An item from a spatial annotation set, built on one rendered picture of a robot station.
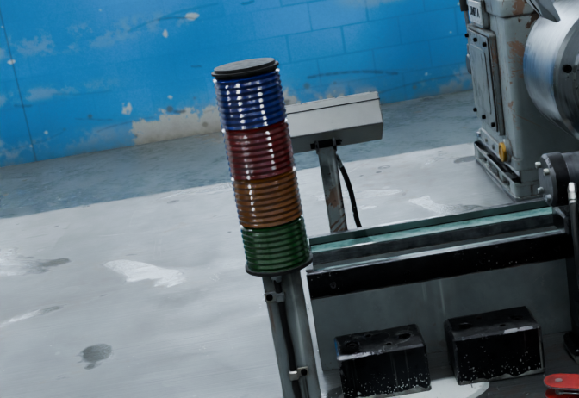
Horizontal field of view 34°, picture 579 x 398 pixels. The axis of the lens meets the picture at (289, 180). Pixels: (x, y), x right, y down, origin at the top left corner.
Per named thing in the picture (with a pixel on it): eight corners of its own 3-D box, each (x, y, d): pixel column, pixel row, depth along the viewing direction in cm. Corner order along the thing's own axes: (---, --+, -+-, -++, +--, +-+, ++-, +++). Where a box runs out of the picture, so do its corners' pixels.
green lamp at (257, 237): (309, 247, 90) (301, 203, 89) (313, 269, 84) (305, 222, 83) (247, 258, 90) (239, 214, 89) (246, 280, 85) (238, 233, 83)
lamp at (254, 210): (301, 203, 89) (294, 158, 88) (305, 222, 83) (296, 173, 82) (239, 214, 89) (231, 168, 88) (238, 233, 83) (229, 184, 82)
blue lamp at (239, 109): (286, 110, 87) (278, 63, 86) (289, 123, 81) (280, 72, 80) (222, 121, 87) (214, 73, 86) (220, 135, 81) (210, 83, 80)
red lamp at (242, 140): (294, 158, 88) (286, 110, 87) (296, 173, 82) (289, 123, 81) (231, 168, 88) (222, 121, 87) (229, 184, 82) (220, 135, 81)
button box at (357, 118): (382, 139, 139) (376, 107, 141) (384, 122, 132) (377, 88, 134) (268, 158, 139) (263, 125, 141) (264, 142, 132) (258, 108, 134)
